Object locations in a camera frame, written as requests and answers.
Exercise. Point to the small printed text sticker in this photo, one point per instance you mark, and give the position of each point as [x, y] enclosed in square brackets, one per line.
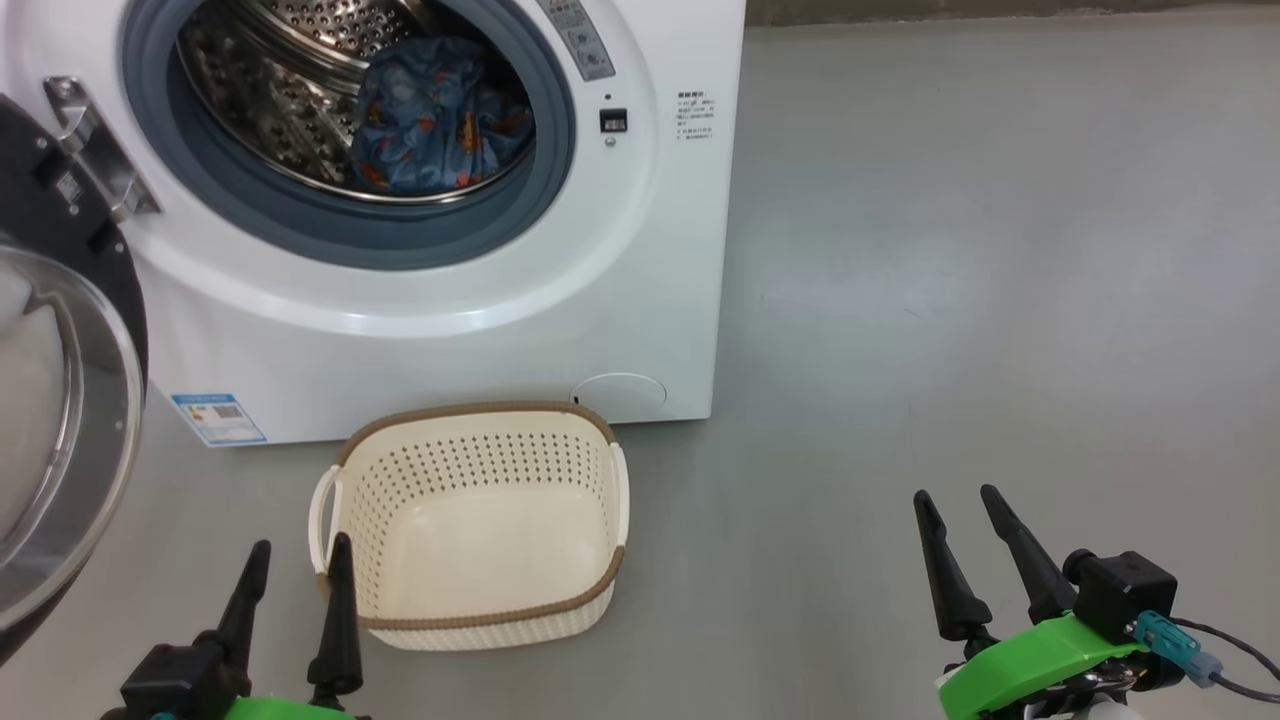
[695, 115]

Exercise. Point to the blue cartoon print garment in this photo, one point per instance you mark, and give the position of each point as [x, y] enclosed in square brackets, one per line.
[420, 110]

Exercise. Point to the grey rubber door gasket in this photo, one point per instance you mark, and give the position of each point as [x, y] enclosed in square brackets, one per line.
[350, 230]

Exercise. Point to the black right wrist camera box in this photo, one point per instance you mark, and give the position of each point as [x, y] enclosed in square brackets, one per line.
[1125, 590]

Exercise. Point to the blue energy label sticker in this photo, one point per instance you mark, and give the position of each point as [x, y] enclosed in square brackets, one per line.
[218, 418]

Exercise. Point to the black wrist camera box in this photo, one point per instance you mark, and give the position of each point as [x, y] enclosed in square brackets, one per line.
[175, 675]
[1125, 590]

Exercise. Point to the black round glass washer door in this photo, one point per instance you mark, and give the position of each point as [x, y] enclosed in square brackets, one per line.
[80, 200]

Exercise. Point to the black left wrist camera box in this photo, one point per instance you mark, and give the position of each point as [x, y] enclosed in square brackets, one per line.
[175, 675]

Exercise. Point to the steel washer drum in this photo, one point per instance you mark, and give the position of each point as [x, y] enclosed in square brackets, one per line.
[270, 100]

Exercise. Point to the cream perforated laundry basket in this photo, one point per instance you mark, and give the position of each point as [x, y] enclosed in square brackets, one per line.
[480, 540]

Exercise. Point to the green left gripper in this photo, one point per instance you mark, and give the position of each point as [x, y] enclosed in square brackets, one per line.
[280, 710]

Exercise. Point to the round white filter cover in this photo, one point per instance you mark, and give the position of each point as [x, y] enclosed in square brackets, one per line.
[620, 392]

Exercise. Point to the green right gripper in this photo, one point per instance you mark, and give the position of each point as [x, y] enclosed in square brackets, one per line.
[1030, 660]

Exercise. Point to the metal door hinge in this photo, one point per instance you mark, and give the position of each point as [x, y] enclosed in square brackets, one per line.
[100, 150]

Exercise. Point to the grey warning label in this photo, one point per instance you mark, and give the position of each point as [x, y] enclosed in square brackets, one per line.
[580, 40]

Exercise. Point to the white front-load washing machine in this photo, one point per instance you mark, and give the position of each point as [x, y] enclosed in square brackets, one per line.
[640, 300]

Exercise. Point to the black door latch socket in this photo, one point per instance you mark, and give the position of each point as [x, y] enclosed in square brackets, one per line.
[613, 120]

